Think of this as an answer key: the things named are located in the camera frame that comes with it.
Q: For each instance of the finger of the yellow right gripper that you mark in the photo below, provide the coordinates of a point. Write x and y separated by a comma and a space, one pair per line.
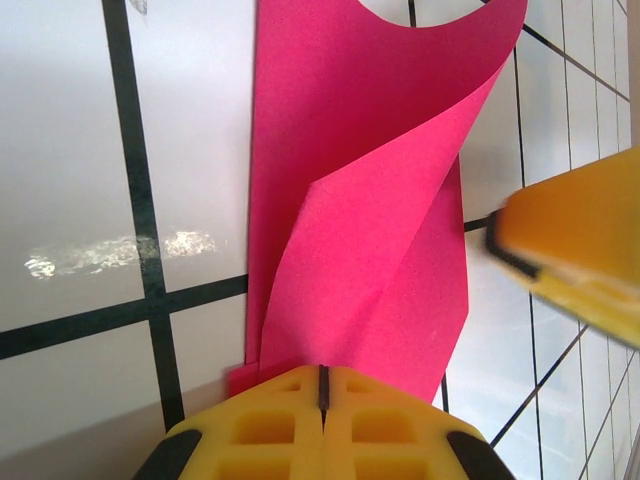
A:
590, 310
575, 220

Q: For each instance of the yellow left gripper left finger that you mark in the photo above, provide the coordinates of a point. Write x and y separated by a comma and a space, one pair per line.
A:
280, 400

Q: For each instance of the pink paper sheet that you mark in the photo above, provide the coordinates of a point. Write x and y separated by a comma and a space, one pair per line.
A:
350, 150

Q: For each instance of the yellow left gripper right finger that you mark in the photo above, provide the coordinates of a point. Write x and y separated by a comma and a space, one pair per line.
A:
370, 400

